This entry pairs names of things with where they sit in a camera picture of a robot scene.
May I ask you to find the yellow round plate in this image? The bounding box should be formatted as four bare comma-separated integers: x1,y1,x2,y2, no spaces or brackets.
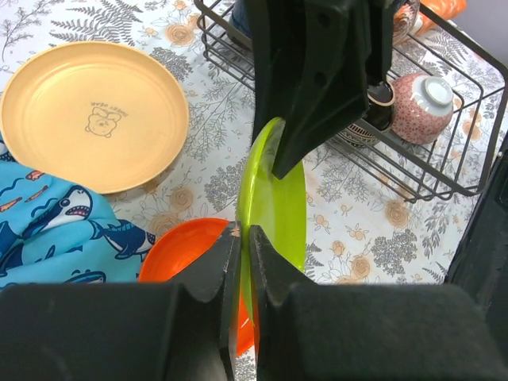
1,41,190,194

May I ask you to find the dark brown patterned bowl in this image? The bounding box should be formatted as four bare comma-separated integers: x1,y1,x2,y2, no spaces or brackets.
337,81,395,148

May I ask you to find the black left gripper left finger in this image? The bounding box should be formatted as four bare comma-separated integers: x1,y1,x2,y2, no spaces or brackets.
1,221,241,380

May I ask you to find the orange white folded cloth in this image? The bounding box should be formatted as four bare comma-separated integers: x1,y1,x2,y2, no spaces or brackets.
411,0,467,35

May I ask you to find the orange round plate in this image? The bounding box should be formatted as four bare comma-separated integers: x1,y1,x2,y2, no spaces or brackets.
137,217,254,358

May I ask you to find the blue shark print cloth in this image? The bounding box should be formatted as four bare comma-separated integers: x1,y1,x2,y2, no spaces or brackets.
1,145,156,288

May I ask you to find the lime green round plate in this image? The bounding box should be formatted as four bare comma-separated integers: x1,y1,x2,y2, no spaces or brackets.
236,117,306,317

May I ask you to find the floral patterned table mat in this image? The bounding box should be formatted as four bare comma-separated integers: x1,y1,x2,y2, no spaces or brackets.
1,1,507,284

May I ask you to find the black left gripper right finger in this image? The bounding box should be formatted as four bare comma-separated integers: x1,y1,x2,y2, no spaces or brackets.
249,225,507,380

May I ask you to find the pink patterned bowl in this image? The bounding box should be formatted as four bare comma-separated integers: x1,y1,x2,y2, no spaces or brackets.
391,73,453,145

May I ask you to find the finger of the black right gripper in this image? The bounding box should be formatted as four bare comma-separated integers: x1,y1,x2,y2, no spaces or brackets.
245,1,369,179
366,1,397,86

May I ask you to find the dark blue mug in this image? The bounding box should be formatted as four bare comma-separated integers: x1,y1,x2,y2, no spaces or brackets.
229,0,251,38

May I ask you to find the black wire dish rack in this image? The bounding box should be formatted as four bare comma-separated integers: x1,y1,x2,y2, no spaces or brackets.
193,0,508,204

